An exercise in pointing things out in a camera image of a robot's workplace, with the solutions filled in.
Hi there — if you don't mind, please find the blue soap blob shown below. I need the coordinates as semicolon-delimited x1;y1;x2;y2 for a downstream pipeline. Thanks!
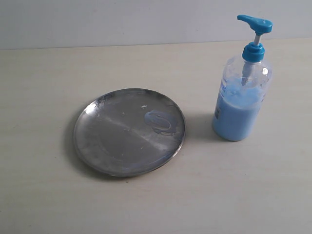
144;110;178;135

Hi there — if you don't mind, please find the blue soap pump bottle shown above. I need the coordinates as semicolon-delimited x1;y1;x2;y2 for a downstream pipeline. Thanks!
212;15;273;141

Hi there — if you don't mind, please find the round stainless steel plate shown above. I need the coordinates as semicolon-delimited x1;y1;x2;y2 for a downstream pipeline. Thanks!
73;88;186;177

